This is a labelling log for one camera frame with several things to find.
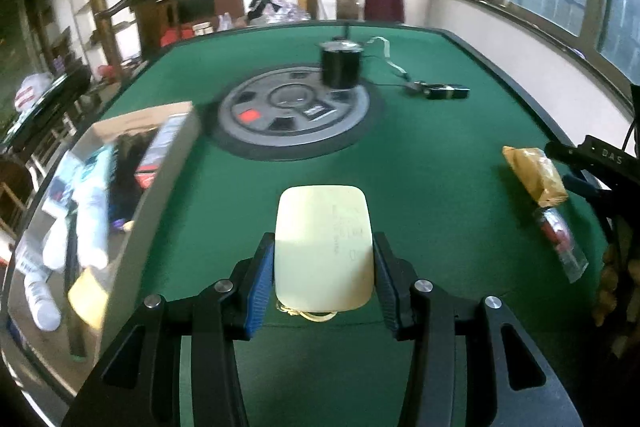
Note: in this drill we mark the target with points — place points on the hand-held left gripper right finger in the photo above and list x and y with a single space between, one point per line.
387 287

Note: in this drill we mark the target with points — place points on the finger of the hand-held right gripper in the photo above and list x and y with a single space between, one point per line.
590 154
585 187

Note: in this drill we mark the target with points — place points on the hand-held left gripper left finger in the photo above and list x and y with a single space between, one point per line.
260 287

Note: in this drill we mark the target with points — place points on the pale yellow rounded case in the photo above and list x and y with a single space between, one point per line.
325 247

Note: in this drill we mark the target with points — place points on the cardboard box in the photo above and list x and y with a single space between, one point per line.
150 207

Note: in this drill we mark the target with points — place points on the person's right hand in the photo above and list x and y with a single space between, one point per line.
607 287

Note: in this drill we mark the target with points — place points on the yellow snack packet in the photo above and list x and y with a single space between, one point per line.
535 172

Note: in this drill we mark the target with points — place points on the pink clear packet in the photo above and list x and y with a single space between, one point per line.
557 234

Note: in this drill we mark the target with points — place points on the black cylinder with gold band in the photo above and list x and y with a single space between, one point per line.
445 92

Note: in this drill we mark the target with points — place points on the grey round table centre panel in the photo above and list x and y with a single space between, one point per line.
300 127

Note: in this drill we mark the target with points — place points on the red and grey tube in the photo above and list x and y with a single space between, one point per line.
160 152

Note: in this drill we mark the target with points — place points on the white bottle with yellow cap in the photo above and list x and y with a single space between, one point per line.
92 227

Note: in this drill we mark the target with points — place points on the black pouch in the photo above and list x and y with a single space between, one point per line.
125 167

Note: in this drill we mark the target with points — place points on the black marker with green tip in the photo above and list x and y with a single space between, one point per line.
76 337

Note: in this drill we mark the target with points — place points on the white box with barcode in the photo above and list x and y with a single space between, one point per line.
57 194

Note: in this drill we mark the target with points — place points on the black electric motor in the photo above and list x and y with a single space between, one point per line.
340 67

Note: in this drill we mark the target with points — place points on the floral cloth heap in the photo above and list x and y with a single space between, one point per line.
275 9

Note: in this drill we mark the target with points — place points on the white and red bag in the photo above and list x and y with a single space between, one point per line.
30 92

